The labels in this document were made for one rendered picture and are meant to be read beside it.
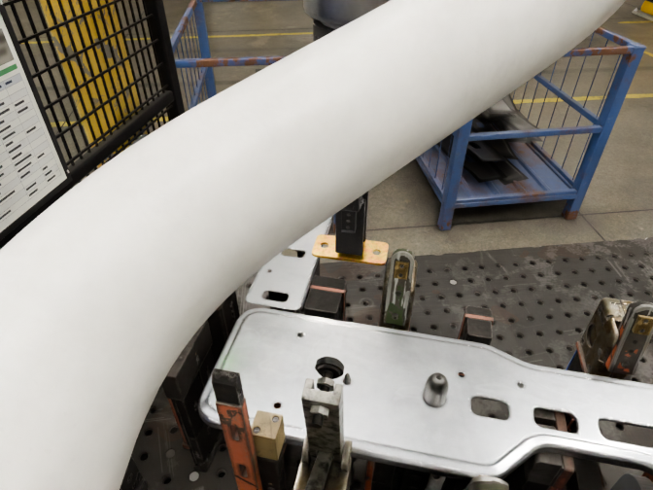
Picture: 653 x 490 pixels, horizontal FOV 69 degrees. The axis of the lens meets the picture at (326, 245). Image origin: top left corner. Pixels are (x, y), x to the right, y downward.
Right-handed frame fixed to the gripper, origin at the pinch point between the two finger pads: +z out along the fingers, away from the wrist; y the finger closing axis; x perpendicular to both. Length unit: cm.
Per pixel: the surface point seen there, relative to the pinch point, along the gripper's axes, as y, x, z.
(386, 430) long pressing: -6.6, -6.6, 29.2
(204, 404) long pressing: -8.1, 18.7, 29.0
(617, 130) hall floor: 327, -152, 130
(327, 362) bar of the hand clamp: -13.4, -0.1, 7.3
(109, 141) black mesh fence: 35, 55, 13
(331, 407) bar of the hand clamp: -17.4, -1.3, 8.5
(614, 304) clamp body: 20, -40, 25
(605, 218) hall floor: 206, -116, 130
